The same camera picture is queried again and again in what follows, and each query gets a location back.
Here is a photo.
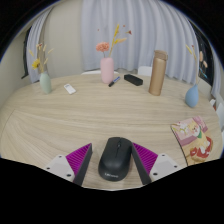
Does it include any dark window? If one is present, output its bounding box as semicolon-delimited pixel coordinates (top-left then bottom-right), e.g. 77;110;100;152
189;19;214;88
21;26;33;79

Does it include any blue capped marker pen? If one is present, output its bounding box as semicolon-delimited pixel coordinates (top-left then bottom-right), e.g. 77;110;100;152
107;76;121;88

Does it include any pink vase with orange flowers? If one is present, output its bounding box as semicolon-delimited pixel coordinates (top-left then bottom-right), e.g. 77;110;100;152
95;23;133;84

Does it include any narrow white curtain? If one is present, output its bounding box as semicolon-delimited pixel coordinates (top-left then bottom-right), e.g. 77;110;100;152
209;56;223;98
25;6;54;84

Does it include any small white remote control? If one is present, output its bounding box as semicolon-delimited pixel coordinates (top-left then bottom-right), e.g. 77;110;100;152
63;83;77;95

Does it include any white chair with blue seat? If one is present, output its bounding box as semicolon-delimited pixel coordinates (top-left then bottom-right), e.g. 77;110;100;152
216;101;224;133

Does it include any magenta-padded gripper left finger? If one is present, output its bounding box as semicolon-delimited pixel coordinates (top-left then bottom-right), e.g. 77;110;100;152
43;142;93;187

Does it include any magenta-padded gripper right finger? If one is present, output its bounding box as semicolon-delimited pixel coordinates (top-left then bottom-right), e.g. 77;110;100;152
131;142;183;186

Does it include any wide white curtain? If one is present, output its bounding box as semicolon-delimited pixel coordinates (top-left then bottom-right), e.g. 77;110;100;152
80;0;201;84

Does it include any blue vase with dried flowers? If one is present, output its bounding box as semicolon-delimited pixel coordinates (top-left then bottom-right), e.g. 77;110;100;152
184;43;209;109

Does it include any black computer mouse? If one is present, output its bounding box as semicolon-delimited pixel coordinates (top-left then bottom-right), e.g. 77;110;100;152
97;136;134;183

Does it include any green vase with yellow flowers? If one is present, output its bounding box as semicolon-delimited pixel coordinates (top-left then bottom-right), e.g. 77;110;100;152
27;42;55;95

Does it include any tan insulated drink bottle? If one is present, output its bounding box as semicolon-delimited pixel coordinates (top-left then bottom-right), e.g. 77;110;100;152
148;49;169;97

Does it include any black rectangular case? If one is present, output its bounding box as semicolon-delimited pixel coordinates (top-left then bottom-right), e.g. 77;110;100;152
123;73;144;87

